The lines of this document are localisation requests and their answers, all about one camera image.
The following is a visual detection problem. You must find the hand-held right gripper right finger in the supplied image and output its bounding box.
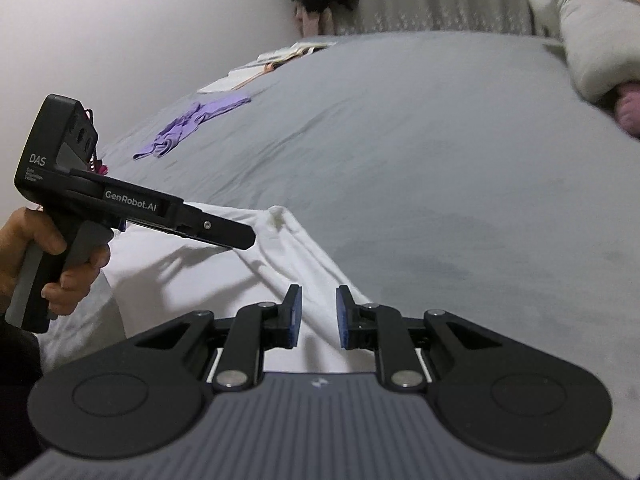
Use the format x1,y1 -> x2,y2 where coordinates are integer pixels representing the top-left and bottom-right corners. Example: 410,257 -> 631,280
335,284 -> 511,393

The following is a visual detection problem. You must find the open book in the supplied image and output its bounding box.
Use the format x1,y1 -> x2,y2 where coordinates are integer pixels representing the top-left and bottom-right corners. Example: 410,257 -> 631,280
256,41 -> 337,72

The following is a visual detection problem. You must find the pink hanging cloth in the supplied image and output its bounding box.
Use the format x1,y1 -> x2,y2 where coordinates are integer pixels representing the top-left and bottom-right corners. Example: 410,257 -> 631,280
295,2 -> 337,37

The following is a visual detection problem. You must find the white garment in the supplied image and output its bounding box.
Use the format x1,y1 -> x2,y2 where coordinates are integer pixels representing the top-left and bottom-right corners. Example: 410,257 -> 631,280
37,202 -> 381,376

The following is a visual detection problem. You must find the grey bed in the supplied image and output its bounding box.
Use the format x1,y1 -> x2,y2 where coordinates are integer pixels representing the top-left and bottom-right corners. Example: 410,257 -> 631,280
37,30 -> 640,480

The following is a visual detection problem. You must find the pink blanket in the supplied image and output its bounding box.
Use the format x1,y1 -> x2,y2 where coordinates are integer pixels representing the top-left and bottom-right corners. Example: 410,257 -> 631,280
614,81 -> 640,136

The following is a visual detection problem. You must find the person's left hand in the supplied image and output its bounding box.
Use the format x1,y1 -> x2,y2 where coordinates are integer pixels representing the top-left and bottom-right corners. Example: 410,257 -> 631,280
0,207 -> 112,317

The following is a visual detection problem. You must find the purple garment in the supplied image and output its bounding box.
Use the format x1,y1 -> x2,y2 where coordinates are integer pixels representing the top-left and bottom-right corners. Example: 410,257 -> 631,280
132,96 -> 252,160

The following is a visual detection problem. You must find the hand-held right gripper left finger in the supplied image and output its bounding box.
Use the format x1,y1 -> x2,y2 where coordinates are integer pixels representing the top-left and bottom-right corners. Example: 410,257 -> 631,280
127,284 -> 304,393

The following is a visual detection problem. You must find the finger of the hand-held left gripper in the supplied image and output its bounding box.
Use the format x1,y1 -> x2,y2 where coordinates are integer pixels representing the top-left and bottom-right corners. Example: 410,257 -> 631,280
122,201 -> 257,251

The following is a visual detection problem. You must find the grey printed duvet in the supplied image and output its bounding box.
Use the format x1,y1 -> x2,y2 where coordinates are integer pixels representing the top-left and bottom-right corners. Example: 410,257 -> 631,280
527,0 -> 640,106

